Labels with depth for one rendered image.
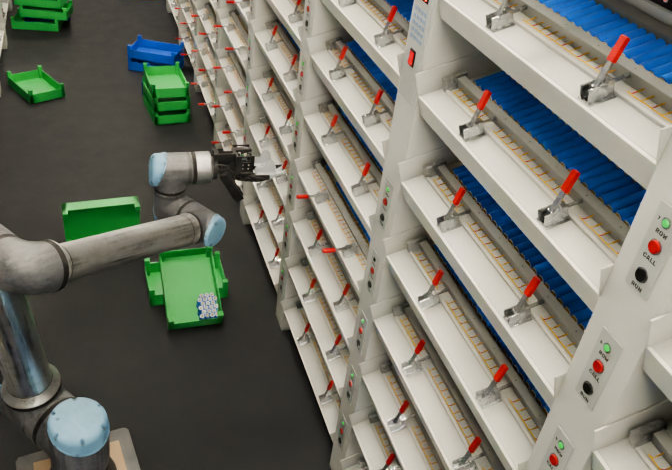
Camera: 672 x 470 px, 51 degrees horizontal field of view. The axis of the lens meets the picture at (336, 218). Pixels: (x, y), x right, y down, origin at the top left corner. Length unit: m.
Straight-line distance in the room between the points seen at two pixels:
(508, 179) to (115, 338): 1.82
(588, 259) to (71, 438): 1.38
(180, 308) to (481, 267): 1.64
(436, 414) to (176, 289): 1.45
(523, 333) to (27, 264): 1.00
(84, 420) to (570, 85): 1.47
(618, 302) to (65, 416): 1.46
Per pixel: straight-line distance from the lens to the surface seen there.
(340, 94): 1.85
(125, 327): 2.72
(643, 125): 0.96
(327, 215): 2.06
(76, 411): 2.01
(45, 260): 1.59
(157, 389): 2.50
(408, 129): 1.46
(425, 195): 1.46
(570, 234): 1.07
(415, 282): 1.55
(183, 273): 2.78
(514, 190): 1.15
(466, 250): 1.33
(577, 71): 1.07
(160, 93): 3.94
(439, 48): 1.39
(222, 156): 1.98
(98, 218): 3.08
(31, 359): 1.93
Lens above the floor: 1.87
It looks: 34 degrees down
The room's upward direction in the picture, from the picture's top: 8 degrees clockwise
